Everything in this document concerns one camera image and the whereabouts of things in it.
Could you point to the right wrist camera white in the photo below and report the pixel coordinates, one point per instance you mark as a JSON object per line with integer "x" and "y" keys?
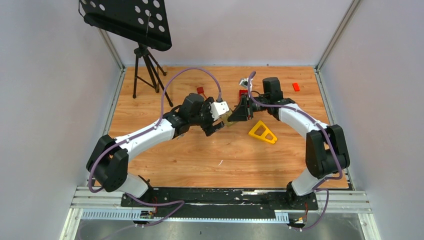
{"x": 246, "y": 83}

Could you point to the small red block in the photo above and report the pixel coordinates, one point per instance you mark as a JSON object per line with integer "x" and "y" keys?
{"x": 296, "y": 87}

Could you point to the black music stand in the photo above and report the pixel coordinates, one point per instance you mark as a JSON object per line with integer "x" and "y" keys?
{"x": 142, "y": 21}

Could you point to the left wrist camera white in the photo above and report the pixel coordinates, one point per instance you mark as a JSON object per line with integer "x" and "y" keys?
{"x": 218, "y": 109}

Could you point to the yellow triangular plastic piece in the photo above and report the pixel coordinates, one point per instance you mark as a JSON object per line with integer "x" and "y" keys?
{"x": 261, "y": 132}

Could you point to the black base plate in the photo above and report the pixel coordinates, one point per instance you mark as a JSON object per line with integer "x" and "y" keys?
{"x": 226, "y": 203}

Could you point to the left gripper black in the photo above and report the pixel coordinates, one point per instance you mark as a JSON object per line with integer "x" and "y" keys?
{"x": 209, "y": 129}

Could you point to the red cable lock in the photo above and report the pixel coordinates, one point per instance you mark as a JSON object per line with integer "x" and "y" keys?
{"x": 200, "y": 91}

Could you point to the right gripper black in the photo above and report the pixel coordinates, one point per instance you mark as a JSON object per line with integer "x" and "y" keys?
{"x": 242, "y": 111}

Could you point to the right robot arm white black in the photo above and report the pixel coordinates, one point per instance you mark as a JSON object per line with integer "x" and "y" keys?
{"x": 326, "y": 152}

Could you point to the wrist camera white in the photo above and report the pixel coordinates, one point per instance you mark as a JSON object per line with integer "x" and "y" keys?
{"x": 246, "y": 83}
{"x": 218, "y": 109}

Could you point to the red toy brick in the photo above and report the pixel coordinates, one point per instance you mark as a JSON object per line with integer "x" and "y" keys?
{"x": 242, "y": 92}

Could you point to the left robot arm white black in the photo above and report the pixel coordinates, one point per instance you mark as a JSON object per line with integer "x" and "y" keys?
{"x": 109, "y": 160}

